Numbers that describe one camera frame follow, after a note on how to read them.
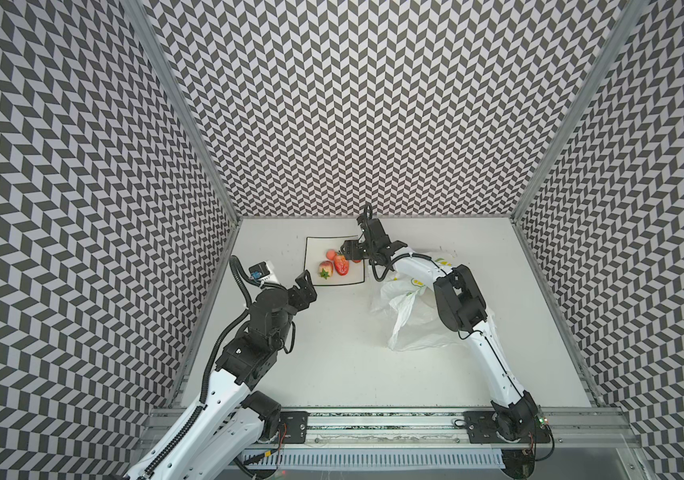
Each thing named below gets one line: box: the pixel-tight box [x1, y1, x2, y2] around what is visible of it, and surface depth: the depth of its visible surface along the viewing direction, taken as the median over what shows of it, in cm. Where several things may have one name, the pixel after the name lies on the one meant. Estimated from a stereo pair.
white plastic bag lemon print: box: [371, 256, 456, 352], surface depth 72 cm
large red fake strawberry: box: [318, 260, 335, 280], surface depth 100 cm
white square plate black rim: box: [304, 236, 365, 286], surface depth 106 cm
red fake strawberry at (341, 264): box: [334, 254, 349, 276], surface depth 103 cm
